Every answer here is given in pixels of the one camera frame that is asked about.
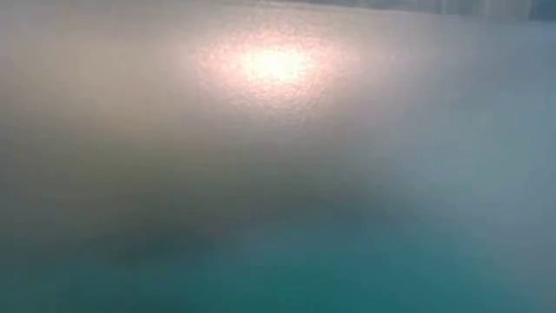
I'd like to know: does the teal silicone mat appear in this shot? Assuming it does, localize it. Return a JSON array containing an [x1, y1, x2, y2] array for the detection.
[[0, 0, 556, 313]]

